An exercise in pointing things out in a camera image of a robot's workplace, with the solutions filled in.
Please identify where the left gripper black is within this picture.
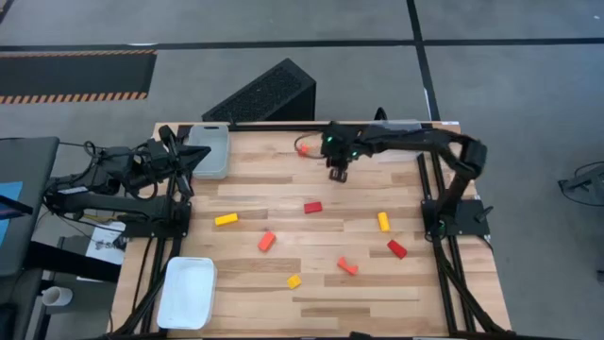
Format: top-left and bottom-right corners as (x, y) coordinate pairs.
(141, 125), (212, 199)

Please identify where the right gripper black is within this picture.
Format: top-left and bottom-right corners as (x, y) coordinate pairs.
(320, 120), (367, 184)

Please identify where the yellow rectangular block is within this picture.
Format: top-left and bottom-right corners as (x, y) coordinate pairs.
(214, 212), (240, 228)

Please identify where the orange arch block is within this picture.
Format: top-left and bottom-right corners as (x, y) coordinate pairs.
(336, 256), (360, 277)

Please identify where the red wedge block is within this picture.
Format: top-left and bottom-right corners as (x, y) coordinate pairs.
(386, 239), (409, 261)

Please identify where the orange rectangular block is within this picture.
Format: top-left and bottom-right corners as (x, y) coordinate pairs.
(257, 229), (277, 253)

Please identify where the grey plastic bin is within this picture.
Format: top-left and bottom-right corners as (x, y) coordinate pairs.
(187, 124), (232, 180)

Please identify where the clear plastic bin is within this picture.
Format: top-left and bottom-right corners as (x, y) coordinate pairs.
(363, 118), (425, 165)

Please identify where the black perforated box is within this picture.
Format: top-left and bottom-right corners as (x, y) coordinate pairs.
(201, 57), (318, 123)

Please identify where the white printed paper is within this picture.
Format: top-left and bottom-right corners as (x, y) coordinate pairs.
(85, 220), (127, 266)

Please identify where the white plastic bin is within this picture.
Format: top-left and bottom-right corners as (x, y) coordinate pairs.
(156, 256), (219, 331)

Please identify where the black hazard-striped floor mat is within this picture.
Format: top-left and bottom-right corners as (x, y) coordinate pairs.
(0, 48), (159, 106)

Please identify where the dark grey desk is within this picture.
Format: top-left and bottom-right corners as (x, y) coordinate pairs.
(0, 136), (61, 278)

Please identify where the blue sheet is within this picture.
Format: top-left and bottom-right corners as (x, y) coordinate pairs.
(0, 180), (25, 247)

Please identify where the white cup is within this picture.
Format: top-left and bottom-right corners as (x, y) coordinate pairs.
(41, 285), (75, 308)

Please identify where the right gripper cable loop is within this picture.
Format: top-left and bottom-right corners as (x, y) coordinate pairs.
(294, 133), (327, 160)

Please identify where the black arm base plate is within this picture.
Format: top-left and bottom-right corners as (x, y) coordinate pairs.
(117, 200), (193, 239)
(420, 197), (492, 237)

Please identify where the black aluminium frame rail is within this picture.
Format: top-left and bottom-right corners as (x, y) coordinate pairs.
(109, 123), (194, 337)
(228, 121), (334, 133)
(416, 123), (515, 337)

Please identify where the yellow cable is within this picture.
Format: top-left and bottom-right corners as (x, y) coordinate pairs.
(80, 211), (125, 226)

